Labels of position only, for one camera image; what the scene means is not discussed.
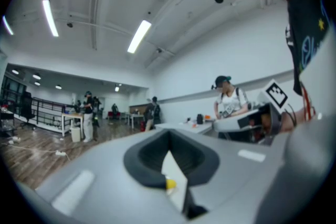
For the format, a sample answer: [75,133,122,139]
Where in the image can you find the person's right forearm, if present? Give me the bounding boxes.
[280,106,317,132]

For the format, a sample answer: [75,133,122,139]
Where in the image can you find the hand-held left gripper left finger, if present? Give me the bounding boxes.
[18,129,188,224]

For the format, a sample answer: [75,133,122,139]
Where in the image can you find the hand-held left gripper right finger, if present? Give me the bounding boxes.
[167,129,287,224]

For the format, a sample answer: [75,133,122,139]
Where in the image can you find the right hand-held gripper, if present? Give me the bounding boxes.
[212,78,290,145]

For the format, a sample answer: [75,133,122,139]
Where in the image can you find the black printed t-shirt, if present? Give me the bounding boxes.
[277,0,336,124]

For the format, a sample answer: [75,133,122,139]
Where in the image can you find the white waste bin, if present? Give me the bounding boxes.
[70,126,82,143]

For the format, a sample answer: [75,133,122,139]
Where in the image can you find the long white table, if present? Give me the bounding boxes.
[154,120,214,135]

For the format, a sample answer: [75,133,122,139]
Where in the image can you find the wooden top table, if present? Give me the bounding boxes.
[60,112,85,137]

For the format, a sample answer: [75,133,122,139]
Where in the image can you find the long ceiling light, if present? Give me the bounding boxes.
[2,15,14,36]
[42,0,59,38]
[127,19,152,54]

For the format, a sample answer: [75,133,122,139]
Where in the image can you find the black metal railing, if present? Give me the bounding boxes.
[0,96,67,130]

